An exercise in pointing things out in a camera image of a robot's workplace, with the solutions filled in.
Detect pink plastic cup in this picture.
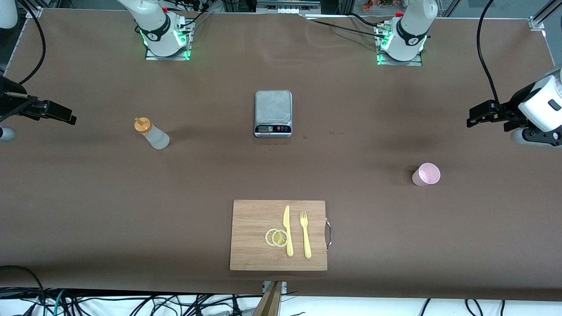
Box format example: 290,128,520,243
412,162,441,187

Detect sauce bottle with orange cap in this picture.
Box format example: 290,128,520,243
134,117,170,150

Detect orange green background objects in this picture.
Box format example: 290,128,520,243
362,0,396,12

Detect silver digital kitchen scale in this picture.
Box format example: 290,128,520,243
254,90,293,138

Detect yellow plastic fork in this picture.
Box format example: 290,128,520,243
299,211,312,259

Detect grey power strip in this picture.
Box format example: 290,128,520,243
256,0,322,14

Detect wooden cutting board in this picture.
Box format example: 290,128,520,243
230,200,328,271

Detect yellow plastic knife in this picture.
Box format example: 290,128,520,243
283,205,294,257

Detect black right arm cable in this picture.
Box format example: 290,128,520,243
17,0,46,86

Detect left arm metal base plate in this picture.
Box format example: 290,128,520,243
376,24,423,67

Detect aluminium frame profile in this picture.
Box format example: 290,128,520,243
529,0,562,30
18,0,43,19

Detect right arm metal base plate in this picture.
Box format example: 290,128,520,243
145,18,192,61

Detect short black table cable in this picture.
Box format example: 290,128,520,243
348,12,386,29

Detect looping black floor cable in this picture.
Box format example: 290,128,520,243
0,265,45,304

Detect black base cables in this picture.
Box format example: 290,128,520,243
176,0,216,33

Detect long black table cable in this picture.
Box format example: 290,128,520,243
302,15,383,39

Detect teal floor cable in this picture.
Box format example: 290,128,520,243
53,289,67,316

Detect black floor cable bundle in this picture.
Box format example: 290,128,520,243
0,287,264,316

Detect small metal bracket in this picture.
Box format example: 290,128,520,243
262,281,288,295

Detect wooden post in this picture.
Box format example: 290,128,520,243
252,281,284,316

